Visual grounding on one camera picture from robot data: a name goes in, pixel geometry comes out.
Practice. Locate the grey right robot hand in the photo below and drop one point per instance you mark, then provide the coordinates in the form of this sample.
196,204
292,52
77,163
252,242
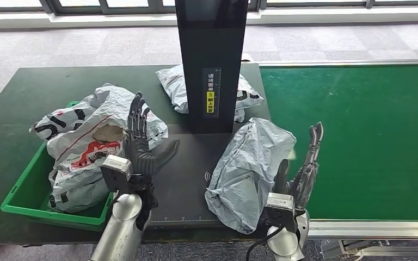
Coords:
304,183

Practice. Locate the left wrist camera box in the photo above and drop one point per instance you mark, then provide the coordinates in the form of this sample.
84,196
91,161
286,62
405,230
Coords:
115,173

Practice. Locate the green conveyor belt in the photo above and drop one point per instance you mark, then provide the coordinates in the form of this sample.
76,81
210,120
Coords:
367,126

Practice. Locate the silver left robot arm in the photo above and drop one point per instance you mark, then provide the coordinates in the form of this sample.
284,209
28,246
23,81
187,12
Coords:
122,227

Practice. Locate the black inbound scanner machine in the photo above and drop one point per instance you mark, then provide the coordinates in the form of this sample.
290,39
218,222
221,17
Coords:
212,43

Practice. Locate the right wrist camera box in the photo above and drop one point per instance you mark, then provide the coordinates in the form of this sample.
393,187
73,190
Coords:
280,212

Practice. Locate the white red parcel with hole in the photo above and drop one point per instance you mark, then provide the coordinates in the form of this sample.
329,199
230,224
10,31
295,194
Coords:
83,144

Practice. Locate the aluminium conveyor frame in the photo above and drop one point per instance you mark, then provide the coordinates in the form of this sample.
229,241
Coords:
375,230

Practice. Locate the plain grey parcel bag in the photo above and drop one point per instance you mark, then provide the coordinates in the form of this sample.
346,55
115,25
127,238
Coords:
245,169

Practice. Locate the black yellow instruction label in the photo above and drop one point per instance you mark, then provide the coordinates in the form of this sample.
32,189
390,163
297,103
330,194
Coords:
212,92

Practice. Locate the green plastic crate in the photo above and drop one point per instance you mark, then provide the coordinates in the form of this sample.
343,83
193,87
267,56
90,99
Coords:
25,201

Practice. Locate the dark framed window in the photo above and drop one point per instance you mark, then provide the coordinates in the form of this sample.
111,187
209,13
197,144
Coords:
86,5

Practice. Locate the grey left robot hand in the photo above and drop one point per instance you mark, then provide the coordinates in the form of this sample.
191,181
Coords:
140,155

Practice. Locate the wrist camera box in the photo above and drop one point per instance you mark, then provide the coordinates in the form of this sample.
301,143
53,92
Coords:
280,212
115,173

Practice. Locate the white grey printed parcel bag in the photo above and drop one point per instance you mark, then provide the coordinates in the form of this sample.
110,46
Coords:
173,84

